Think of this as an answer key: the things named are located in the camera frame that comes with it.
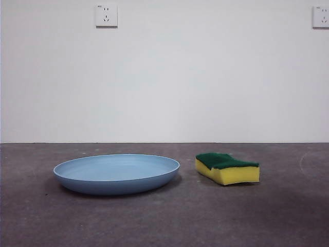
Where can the white wall socket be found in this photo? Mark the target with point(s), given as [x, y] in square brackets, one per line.
[321, 17]
[106, 16]

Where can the yellow sponge with green pad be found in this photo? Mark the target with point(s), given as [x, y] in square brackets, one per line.
[231, 175]

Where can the blue round plate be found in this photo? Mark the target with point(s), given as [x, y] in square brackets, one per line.
[115, 180]

